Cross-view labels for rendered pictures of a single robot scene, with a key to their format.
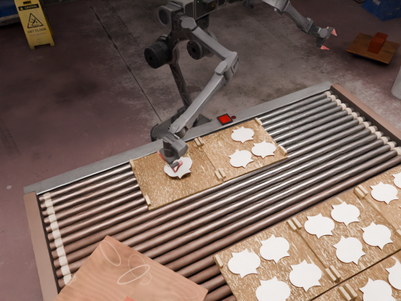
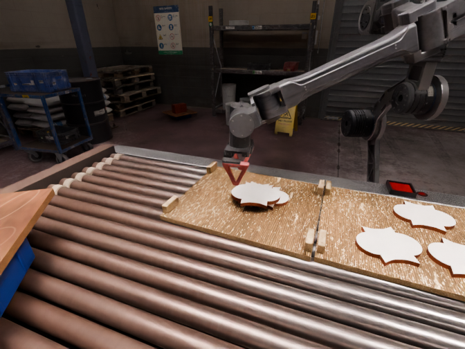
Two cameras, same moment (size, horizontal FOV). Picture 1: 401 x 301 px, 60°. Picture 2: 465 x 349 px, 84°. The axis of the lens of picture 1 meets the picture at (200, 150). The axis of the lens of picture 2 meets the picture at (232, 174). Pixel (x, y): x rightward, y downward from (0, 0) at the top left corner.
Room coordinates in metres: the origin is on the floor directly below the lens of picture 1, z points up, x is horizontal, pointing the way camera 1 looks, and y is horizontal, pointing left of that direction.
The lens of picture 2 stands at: (0.72, -0.31, 1.37)
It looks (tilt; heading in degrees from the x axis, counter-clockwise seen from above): 27 degrees down; 46
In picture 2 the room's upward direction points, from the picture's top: straight up
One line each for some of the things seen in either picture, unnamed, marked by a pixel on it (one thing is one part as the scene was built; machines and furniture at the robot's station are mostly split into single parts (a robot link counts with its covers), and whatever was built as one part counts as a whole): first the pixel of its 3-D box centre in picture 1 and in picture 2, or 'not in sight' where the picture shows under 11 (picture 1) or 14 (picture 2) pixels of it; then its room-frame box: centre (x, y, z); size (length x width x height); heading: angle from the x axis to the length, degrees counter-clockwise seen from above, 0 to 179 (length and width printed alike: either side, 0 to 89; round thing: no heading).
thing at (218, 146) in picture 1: (240, 148); (403, 233); (1.39, -0.23, 0.93); 0.41 x 0.35 x 0.02; 115
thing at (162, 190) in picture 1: (174, 172); (249, 201); (1.22, 0.14, 0.93); 0.41 x 0.35 x 0.02; 114
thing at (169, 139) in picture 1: (169, 142); (241, 115); (1.18, 0.15, 1.20); 0.07 x 0.06 x 0.07; 46
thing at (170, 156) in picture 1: (169, 150); (239, 138); (1.19, 0.15, 1.14); 0.10 x 0.07 x 0.07; 36
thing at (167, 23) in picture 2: not in sight; (167, 30); (4.05, 5.11, 1.55); 0.61 x 0.02 x 0.91; 115
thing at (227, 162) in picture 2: (173, 164); (236, 167); (1.16, 0.13, 1.07); 0.07 x 0.07 x 0.09; 36
